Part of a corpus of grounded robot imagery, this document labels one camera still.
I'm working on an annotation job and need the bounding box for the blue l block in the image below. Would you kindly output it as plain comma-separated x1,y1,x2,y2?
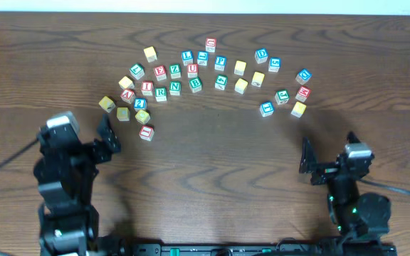
181,50,194,66
197,51,209,66

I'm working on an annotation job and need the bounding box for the yellow o block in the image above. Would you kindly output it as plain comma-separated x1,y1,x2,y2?
234,78,248,95
135,110,151,125

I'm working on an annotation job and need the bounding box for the green R block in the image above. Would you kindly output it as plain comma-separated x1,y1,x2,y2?
154,87,167,102

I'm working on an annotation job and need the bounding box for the green Z block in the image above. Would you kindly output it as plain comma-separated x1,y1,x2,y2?
169,63,182,79

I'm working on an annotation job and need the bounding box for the plain yellow block top left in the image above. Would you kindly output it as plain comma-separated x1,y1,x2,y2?
144,46,157,63

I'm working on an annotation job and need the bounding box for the red E block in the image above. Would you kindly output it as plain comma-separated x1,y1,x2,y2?
153,65,167,81

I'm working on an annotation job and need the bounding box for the red U block top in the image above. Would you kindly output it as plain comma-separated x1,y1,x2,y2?
206,38,216,53

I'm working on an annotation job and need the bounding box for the blue 2 block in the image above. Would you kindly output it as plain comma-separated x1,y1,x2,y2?
134,98,147,112

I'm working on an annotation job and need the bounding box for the yellow O block left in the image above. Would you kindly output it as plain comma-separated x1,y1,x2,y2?
135,110,151,125

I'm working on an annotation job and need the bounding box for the yellow K block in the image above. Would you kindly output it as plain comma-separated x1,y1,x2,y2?
291,102,307,118

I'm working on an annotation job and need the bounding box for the green N block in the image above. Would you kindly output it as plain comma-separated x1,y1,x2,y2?
169,81,182,96

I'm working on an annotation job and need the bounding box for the blue P block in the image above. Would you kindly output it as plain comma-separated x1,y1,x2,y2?
214,55,227,71

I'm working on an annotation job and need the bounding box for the green J block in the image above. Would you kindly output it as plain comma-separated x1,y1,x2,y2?
275,90,290,105

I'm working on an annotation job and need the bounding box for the yellow G block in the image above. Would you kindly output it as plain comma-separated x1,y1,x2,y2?
251,72,265,87

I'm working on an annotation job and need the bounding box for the yellow block far left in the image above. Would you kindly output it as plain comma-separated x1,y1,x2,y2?
99,96,116,113

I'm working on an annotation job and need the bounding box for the green L block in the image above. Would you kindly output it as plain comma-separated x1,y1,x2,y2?
130,63,144,80

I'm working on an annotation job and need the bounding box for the blue Q block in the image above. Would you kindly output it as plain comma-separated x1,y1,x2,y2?
295,68,312,85

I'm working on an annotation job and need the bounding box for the red M block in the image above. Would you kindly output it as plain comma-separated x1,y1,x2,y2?
295,85,311,102

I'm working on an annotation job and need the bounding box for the red A block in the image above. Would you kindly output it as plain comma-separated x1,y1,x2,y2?
120,89,136,104

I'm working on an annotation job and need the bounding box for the green B block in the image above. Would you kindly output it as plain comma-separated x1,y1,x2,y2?
189,77,202,93

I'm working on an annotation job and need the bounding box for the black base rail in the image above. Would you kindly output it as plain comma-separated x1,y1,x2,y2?
97,238,398,256

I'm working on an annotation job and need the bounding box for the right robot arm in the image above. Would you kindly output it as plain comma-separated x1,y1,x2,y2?
299,132,391,240

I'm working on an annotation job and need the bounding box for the blue 5 block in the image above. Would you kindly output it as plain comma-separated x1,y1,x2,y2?
268,57,282,73

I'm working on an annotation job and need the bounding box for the blue D block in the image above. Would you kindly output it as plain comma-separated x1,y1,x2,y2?
255,48,268,64

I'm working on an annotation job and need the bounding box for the green 4 block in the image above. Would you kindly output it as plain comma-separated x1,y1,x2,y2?
214,75,228,90

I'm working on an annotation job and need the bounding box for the red i block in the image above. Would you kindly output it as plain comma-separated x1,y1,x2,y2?
141,81,154,96
139,125,154,142

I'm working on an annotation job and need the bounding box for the yellow S block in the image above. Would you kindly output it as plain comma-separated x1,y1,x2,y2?
234,60,247,76

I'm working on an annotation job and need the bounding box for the yellow block lower left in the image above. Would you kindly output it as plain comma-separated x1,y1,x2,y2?
117,107,130,122

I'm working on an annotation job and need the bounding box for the red u block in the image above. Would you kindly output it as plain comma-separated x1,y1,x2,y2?
186,63,199,78
206,38,216,53

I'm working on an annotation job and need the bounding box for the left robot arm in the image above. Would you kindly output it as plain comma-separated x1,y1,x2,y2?
33,112,128,255

